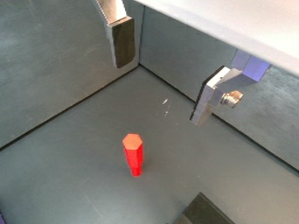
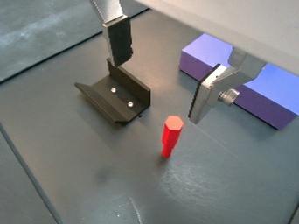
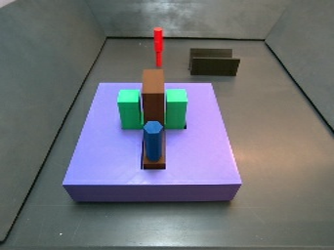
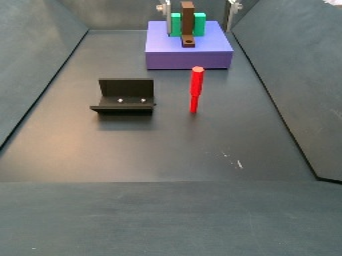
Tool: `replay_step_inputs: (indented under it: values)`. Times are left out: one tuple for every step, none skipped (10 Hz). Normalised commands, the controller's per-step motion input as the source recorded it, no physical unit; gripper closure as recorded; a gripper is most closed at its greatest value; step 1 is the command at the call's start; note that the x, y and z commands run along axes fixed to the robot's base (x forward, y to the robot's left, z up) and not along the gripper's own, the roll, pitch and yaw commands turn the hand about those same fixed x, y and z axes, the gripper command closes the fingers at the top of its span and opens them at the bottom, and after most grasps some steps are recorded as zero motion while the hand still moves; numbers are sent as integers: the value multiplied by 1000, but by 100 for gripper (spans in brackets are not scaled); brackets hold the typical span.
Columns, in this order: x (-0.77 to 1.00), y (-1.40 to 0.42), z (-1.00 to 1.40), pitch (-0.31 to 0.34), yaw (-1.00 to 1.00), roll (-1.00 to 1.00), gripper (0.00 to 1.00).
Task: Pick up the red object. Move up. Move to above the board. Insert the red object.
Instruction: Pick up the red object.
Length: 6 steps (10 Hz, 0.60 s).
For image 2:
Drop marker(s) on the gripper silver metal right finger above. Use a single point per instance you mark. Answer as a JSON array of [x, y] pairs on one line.
[[217, 87]]

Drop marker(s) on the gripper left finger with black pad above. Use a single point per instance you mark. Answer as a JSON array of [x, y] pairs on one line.
[[117, 30]]

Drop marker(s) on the purple board block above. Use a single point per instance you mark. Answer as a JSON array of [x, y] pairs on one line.
[[270, 97]]

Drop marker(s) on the black angled bracket holder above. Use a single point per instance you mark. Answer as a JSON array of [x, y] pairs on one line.
[[121, 96]]

